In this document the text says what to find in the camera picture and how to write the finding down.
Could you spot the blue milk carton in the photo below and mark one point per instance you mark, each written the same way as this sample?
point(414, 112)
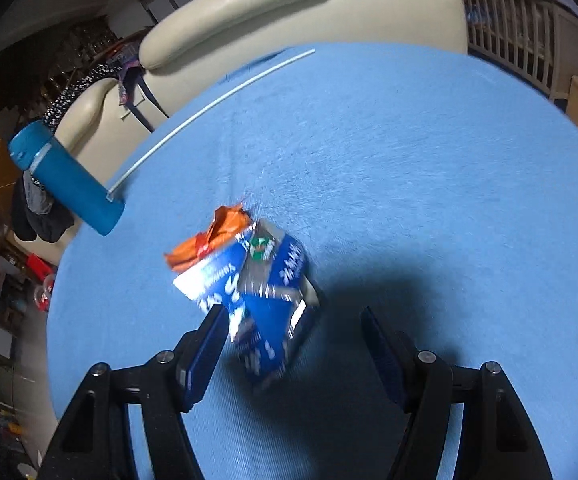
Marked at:
point(264, 320)

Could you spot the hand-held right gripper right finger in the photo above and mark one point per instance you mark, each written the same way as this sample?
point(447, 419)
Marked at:
point(384, 355)

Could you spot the blue tablecloth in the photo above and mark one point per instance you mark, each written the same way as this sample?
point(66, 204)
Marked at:
point(394, 185)

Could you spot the patterned clothes pile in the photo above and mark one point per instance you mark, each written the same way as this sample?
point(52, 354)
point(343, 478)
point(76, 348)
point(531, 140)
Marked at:
point(94, 80)

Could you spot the orange wrapper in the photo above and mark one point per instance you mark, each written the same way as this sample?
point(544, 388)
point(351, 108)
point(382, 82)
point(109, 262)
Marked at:
point(204, 250)

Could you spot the blue bottle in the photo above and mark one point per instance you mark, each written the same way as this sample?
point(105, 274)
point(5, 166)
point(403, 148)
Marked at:
point(69, 185)

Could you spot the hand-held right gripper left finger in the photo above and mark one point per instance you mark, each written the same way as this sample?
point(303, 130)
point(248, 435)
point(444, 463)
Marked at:
point(204, 360)

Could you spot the thin white stick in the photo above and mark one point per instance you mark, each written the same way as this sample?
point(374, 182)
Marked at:
point(194, 120)

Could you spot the wooden crib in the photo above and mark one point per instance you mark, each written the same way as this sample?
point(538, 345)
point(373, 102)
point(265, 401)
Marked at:
point(519, 30)

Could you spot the dark cloth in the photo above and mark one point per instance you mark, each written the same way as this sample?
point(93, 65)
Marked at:
point(39, 210)

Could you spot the cream leather sofa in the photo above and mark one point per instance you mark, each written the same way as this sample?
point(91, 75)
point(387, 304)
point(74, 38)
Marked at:
point(269, 5)

